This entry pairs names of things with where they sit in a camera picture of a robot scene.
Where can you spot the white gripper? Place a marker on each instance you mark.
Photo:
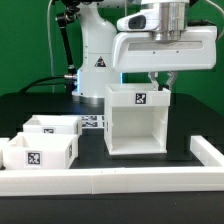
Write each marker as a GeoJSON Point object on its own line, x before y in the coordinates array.
{"type": "Point", "coordinates": [135, 52]}

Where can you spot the white drawer cabinet frame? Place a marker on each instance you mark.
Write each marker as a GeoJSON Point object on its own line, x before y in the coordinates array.
{"type": "Point", "coordinates": [136, 119]}

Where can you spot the white fence rail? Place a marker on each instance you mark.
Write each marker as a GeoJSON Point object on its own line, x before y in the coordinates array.
{"type": "Point", "coordinates": [107, 181]}
{"type": "Point", "coordinates": [205, 152]}

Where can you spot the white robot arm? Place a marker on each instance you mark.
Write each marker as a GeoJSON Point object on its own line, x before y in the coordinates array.
{"type": "Point", "coordinates": [105, 38]}

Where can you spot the white left fence block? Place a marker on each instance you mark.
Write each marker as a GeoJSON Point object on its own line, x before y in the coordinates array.
{"type": "Point", "coordinates": [3, 142]}

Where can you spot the white right fence rail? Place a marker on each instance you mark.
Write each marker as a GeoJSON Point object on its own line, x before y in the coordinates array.
{"type": "Point", "coordinates": [205, 152]}

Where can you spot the white front fence rail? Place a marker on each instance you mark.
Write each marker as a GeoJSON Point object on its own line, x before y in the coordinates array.
{"type": "Point", "coordinates": [107, 181]}

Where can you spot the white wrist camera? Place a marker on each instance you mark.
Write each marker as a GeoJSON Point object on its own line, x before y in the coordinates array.
{"type": "Point", "coordinates": [145, 20]}

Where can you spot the fiducial marker sheet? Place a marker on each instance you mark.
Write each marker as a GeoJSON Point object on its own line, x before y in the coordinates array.
{"type": "Point", "coordinates": [93, 121]}

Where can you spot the white drawer box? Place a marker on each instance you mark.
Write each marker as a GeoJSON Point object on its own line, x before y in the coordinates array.
{"type": "Point", "coordinates": [40, 151]}
{"type": "Point", "coordinates": [53, 124]}

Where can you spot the white front drawer box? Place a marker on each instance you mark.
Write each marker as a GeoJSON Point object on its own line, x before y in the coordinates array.
{"type": "Point", "coordinates": [40, 151]}

